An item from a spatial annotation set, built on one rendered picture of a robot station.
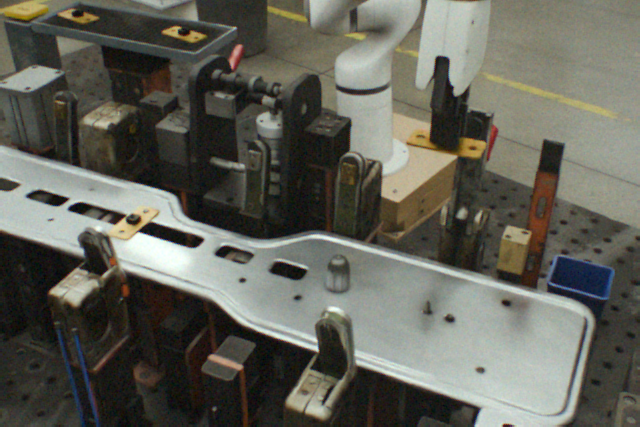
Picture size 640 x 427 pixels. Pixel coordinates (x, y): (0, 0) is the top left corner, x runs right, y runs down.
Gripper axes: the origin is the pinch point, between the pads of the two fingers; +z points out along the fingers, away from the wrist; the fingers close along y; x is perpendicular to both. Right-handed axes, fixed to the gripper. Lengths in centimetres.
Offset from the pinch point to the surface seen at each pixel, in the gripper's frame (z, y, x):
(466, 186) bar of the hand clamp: 16.7, -14.5, -0.3
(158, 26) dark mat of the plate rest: 12, -36, -66
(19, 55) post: 20, -30, -97
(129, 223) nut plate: 27, 1, -47
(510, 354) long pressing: 27.5, 3.2, 11.3
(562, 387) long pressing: 27.5, 5.8, 17.9
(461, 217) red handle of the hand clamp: 20.9, -13.0, -0.1
